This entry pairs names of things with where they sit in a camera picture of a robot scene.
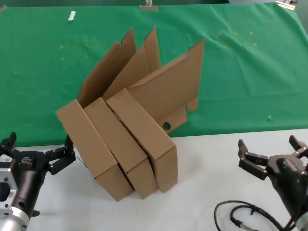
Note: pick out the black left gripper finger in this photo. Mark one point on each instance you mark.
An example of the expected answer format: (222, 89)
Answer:
(63, 156)
(7, 144)

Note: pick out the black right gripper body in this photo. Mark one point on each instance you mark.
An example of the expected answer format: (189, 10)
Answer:
(288, 178)

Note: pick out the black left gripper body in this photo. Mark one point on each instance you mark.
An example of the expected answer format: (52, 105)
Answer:
(29, 168)

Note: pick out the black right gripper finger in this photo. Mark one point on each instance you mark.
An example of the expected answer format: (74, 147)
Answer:
(299, 148)
(252, 162)

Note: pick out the brown cardboard box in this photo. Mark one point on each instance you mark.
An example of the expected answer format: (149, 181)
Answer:
(113, 134)
(144, 127)
(84, 134)

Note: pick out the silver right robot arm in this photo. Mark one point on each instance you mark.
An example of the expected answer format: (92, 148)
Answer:
(303, 225)

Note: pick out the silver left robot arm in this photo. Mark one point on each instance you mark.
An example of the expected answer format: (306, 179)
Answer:
(12, 221)

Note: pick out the green table cloth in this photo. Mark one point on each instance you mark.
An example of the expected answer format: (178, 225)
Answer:
(36, 72)

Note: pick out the small white strip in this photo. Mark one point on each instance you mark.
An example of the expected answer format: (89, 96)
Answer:
(72, 16)

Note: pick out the metal table clip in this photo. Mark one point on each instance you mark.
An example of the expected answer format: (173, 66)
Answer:
(286, 4)
(148, 7)

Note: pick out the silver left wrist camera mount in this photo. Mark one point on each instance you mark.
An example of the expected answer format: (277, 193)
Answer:
(7, 175)

